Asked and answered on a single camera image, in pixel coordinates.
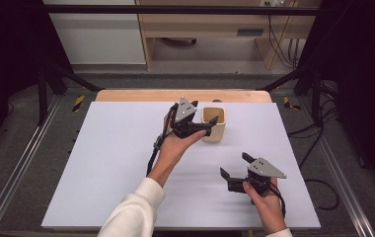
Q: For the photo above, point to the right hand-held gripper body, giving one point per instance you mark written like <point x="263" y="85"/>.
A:
<point x="266" y="169"/>

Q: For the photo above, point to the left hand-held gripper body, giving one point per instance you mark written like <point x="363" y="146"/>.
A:
<point x="184" y="113"/>

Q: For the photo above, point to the white power strip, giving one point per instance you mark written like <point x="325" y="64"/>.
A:
<point x="274" y="3"/>

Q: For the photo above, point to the black metal stand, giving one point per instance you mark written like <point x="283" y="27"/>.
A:
<point x="317" y="95"/>
<point x="43" y="95"/>

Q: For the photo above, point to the wooden table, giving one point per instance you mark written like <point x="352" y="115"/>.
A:
<point x="142" y="95"/>

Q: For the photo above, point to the aluminium floor rail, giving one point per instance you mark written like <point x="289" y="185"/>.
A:
<point x="346" y="187"/>
<point x="14" y="174"/>

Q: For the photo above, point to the yellow black striped tape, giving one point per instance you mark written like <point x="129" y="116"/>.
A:
<point x="78" y="102"/>
<point x="289" y="104"/>

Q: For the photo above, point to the black horizontal frame bar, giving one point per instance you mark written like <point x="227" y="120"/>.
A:
<point x="182" y="10"/>

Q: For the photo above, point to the black curtain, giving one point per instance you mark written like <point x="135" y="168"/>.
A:
<point x="363" y="82"/>
<point x="8" y="65"/>

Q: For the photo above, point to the white table cover sheet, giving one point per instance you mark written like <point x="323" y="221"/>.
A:
<point x="110" y="158"/>

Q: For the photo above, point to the beige square cup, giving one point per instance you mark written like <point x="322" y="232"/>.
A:
<point x="215" y="135"/>

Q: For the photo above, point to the light wooden desk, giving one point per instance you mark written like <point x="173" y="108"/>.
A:
<point x="208" y="26"/>

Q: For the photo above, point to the person's left hand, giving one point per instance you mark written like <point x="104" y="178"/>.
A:
<point x="172" y="151"/>

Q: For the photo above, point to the person's right hand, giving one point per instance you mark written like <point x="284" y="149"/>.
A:
<point x="267" y="210"/>

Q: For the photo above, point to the white cabinet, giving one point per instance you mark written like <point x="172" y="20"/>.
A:
<point x="96" y="36"/>

